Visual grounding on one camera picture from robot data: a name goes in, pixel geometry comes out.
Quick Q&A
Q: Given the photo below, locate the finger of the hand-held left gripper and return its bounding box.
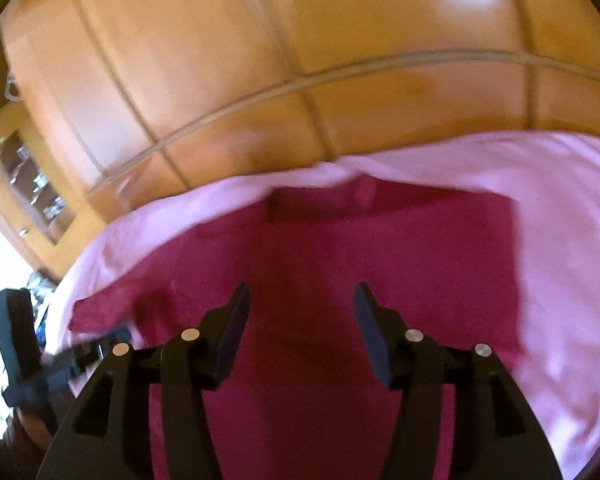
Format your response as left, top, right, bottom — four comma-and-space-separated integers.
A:
42, 326, 134, 386

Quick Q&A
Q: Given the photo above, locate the pink bed sheet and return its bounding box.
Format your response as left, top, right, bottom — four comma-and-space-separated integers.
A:
42, 130, 600, 480

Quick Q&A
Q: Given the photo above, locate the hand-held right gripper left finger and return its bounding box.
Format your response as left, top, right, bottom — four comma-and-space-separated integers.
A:
36, 281, 251, 480

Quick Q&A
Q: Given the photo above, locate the dark red garment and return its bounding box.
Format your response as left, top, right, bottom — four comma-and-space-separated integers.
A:
69, 177, 526, 480

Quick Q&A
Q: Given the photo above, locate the wooden glass-door cabinet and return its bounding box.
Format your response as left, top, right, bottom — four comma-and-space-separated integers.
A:
0, 102, 106, 281

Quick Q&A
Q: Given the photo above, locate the wooden wardrobe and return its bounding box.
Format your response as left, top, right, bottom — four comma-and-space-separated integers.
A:
0, 0, 600, 226

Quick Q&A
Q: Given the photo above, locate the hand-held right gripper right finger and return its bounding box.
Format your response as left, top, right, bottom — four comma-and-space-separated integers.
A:
354, 281, 563, 480

